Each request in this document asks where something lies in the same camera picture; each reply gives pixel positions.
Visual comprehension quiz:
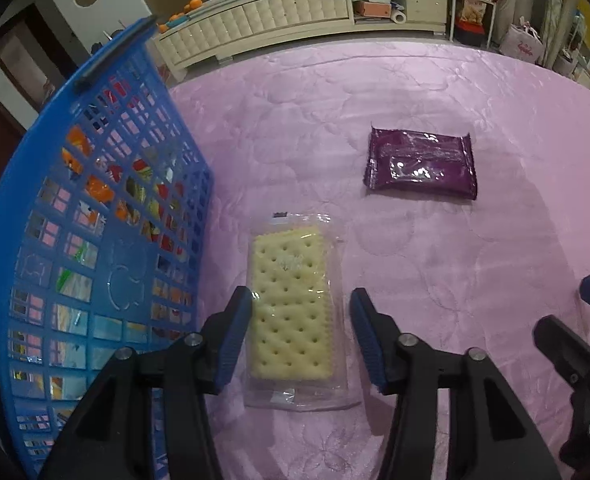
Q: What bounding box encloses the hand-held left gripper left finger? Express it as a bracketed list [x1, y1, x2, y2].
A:
[38, 285, 254, 480]

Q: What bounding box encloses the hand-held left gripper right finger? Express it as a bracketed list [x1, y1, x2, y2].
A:
[350, 287, 563, 480]

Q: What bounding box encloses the clear cracker packet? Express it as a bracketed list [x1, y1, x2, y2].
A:
[245, 211, 363, 411]

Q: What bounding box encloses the blue plastic mesh basket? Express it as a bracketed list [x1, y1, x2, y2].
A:
[0, 15, 216, 479]

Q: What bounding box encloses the purple snack packet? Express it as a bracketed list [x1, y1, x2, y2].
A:
[362, 122, 478, 202]

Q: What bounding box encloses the pink quilted blanket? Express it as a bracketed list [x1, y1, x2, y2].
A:
[145, 35, 590, 480]

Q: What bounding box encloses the white shopping bag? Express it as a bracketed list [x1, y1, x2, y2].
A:
[499, 20, 546, 63]

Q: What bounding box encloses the yellow panel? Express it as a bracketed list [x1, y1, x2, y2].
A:
[575, 0, 590, 52]

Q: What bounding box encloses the black bin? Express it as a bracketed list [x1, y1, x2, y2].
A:
[455, 22, 486, 47]

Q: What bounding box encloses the white padded low cabinet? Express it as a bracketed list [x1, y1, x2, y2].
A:
[152, 0, 448, 81]

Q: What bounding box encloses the orange pink box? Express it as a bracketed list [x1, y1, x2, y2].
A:
[352, 1, 393, 17]

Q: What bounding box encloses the white panel with round holes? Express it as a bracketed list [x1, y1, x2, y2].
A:
[39, 0, 152, 57]

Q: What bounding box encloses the white wire shelf rack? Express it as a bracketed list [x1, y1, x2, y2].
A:
[447, 0, 503, 48]

